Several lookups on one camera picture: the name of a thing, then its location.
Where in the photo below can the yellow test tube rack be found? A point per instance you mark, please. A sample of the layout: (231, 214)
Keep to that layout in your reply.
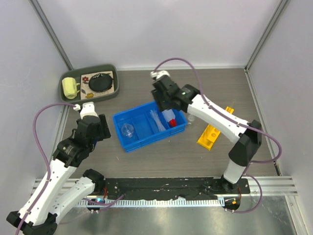
(208, 137)

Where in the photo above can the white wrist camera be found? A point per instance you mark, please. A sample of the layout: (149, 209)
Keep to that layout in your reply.
(86, 109)
(158, 74)

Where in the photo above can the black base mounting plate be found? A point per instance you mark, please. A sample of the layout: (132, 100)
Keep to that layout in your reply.
(164, 189)

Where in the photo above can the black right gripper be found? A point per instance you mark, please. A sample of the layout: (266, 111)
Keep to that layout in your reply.
(162, 105)

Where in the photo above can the blue divided plastic bin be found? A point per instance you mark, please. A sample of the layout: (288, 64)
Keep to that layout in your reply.
(145, 129)

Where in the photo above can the grey-green plastic tray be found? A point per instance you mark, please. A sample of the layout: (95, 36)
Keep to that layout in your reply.
(77, 75)

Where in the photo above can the bundle of plastic pipettes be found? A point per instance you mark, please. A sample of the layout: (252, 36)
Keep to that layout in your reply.
(156, 118)

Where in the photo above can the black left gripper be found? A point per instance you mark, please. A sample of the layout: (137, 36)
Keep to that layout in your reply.
(105, 131)

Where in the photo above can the pale yellow mug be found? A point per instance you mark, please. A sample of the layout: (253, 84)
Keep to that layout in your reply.
(70, 87)

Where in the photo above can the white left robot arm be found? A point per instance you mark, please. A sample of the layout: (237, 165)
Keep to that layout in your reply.
(46, 208)

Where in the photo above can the floral patterned coaster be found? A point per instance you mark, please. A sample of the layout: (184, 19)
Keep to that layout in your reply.
(86, 92)

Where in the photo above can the white wash bottle red cap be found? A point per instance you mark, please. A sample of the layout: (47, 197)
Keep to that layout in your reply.
(170, 117)

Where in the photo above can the black round plate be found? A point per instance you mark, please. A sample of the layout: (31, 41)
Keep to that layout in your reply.
(100, 82)

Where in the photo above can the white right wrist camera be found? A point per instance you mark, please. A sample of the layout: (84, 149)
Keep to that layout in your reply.
(158, 74)

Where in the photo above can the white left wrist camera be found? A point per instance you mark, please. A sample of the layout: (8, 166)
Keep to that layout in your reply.
(86, 109)

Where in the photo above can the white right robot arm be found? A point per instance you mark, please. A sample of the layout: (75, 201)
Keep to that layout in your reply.
(238, 131)

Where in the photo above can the small clear glass bottle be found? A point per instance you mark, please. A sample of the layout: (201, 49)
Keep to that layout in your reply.
(191, 120)

